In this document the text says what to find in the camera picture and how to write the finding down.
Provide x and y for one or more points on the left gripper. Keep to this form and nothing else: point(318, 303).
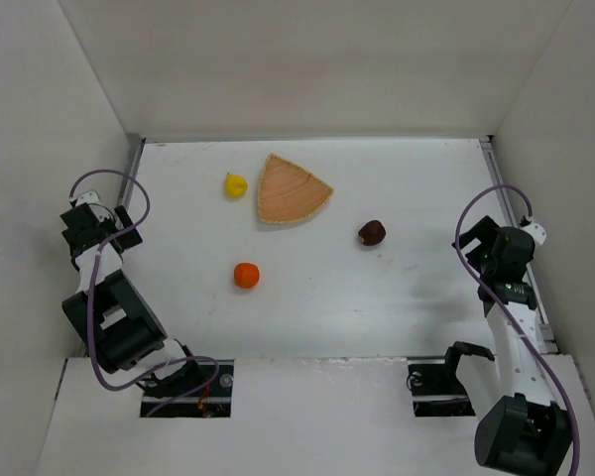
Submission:
point(80, 230)

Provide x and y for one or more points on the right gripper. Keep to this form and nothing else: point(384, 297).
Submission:
point(483, 243)

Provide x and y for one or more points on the yellow fake fruit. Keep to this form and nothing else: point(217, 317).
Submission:
point(235, 186)

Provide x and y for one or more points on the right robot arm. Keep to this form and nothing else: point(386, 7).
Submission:
point(522, 429)

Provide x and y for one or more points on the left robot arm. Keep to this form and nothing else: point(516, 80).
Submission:
point(127, 334)

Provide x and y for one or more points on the dark red fake apple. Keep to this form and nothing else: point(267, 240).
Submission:
point(372, 233)

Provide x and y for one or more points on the orange fake fruit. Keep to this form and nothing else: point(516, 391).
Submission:
point(246, 276)

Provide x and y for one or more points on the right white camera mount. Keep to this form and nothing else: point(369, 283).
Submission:
point(529, 225)

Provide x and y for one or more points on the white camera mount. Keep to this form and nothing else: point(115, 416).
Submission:
point(87, 197)
point(529, 225)

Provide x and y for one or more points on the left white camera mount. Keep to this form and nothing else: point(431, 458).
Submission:
point(87, 197)

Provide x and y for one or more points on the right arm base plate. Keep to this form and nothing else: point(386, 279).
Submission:
point(436, 395)

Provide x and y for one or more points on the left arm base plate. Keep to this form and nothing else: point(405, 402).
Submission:
point(195, 390)

